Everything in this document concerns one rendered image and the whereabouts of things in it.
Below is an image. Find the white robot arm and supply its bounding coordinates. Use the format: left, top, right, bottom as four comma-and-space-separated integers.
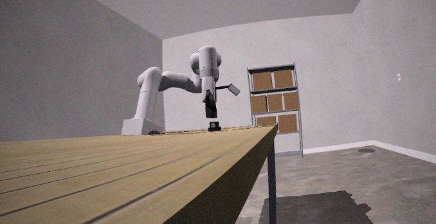
132, 46, 221, 122

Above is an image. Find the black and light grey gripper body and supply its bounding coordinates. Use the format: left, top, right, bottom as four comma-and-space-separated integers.
200, 76, 218, 103

